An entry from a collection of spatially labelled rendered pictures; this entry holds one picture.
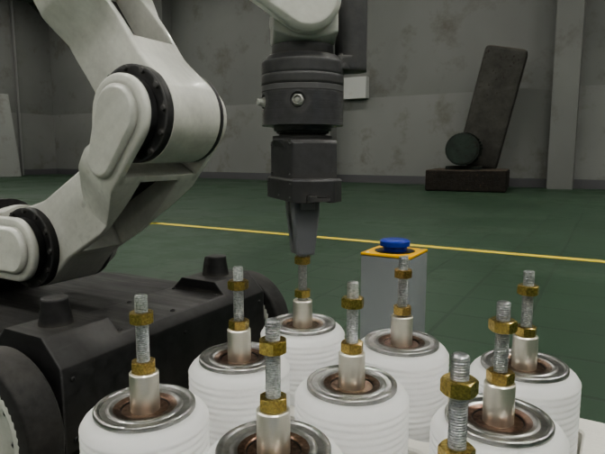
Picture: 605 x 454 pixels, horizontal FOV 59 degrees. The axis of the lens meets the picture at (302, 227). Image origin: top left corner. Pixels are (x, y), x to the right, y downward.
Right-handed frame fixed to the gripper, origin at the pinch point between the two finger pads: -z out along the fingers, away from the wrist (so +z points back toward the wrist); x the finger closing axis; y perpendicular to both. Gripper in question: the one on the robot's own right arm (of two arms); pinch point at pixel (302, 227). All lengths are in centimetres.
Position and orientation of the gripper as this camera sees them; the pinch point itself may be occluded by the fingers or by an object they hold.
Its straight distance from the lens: 59.8
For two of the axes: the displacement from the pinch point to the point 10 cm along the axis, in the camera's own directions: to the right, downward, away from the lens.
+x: -3.4, -1.3, 9.3
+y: -9.4, 0.4, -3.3
